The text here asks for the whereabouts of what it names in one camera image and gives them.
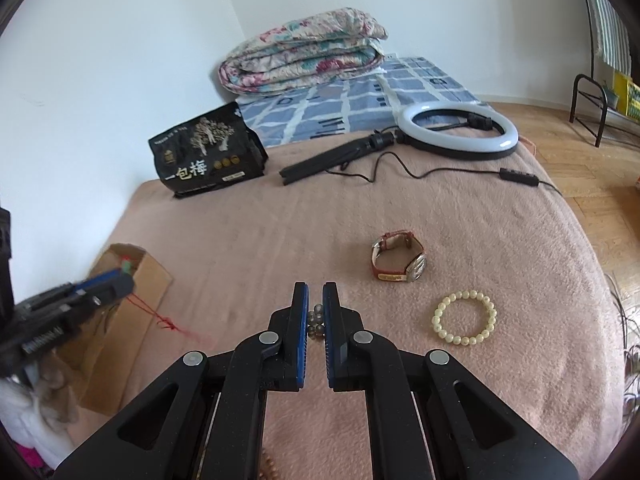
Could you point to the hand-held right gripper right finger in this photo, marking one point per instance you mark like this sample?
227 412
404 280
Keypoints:
328 340

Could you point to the folded floral quilt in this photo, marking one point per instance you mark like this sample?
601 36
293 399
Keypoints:
300 57

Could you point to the magenta cloth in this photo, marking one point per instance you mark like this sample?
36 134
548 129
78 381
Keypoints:
27 456

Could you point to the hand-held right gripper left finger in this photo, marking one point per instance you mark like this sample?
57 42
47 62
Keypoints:
301 340

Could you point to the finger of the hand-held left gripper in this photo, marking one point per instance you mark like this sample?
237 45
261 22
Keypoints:
105 278
117 291

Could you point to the striped hanging cloth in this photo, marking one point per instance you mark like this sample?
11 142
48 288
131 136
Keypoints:
607 27

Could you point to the black folded tripod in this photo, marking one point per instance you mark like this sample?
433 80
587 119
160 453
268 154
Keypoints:
330 157

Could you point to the white fuzzy garment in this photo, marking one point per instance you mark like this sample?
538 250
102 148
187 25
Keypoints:
30 410

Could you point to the brown cardboard box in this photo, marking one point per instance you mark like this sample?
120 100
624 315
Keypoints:
135 330

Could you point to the black snack bag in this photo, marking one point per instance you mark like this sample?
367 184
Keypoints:
205 152

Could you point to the blue plaid bed sheet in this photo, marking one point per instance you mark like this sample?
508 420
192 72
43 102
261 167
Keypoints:
360 97

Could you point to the yellow box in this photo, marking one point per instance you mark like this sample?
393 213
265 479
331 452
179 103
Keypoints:
627 96

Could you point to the black metal rack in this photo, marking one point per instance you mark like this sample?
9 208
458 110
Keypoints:
595 110

